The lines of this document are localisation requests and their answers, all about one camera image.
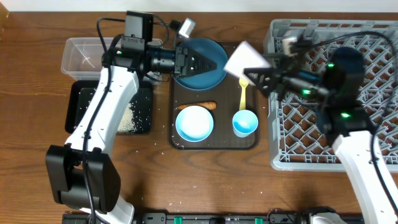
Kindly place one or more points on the clear plastic waste bin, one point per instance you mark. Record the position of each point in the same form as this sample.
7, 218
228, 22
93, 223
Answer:
82, 58

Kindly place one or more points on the orange carrot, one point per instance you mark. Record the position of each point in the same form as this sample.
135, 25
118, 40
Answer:
210, 105

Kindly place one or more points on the pile of white rice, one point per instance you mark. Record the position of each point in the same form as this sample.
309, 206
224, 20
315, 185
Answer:
127, 124

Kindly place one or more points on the pink plastic cup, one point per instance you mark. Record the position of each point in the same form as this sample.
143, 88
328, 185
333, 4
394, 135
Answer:
245, 56

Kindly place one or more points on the yellow plastic spoon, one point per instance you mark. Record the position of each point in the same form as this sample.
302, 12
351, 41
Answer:
243, 84

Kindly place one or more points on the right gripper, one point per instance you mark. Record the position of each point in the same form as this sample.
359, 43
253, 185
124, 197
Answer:
287, 69

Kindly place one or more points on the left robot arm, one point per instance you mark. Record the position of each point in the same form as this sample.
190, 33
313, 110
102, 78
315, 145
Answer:
81, 173

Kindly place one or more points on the dark blue bowl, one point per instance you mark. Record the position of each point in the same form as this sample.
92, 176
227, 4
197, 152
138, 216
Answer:
215, 52

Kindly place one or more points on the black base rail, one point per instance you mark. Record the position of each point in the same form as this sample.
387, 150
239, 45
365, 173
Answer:
161, 218

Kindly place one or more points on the black rectangular tray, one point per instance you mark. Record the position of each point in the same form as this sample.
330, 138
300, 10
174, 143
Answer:
83, 91

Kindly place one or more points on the light blue small bowl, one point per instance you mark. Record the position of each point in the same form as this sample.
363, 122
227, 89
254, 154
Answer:
194, 123

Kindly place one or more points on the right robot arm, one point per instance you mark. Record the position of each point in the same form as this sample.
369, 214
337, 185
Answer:
343, 121

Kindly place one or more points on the light blue plastic cup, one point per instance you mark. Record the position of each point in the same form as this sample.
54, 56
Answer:
244, 123

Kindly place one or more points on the grey dishwasher rack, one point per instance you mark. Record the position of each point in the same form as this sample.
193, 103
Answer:
295, 143

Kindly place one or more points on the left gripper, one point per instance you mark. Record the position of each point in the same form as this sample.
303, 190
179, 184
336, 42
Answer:
185, 65

